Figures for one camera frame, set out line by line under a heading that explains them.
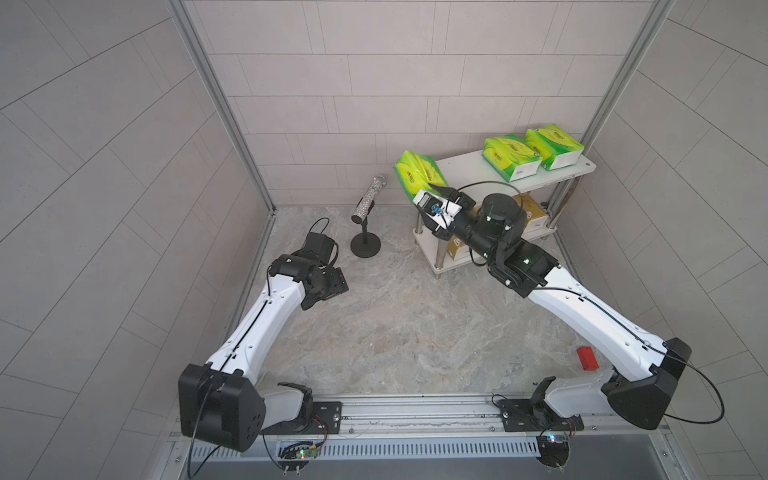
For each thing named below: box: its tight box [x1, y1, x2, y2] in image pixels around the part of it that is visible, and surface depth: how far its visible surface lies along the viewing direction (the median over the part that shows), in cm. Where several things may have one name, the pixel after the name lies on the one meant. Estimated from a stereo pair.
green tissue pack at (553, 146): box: [524, 124, 585, 170], surface depth 81 cm
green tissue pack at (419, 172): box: [394, 150, 449, 201], surface depth 65 cm
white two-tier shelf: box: [413, 152, 597, 278], surface depth 80 cm
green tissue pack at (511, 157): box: [481, 134, 542, 182], surface depth 79 cm
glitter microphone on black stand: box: [350, 174, 387, 258], surface depth 98 cm
